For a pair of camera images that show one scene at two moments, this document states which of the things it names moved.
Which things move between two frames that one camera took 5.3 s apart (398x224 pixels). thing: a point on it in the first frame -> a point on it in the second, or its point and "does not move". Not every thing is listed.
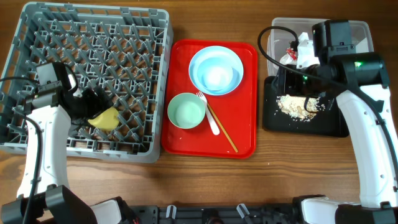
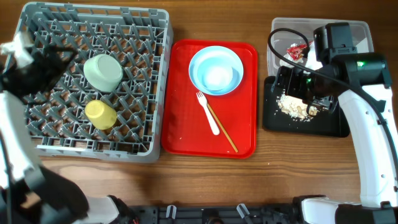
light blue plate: (216, 70) does not move
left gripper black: (98, 106) -> (61, 63)
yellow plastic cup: (109, 120) does not move
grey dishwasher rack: (125, 51) does not move
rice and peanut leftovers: (293, 106) does not move
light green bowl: (186, 110) -> (102, 73)
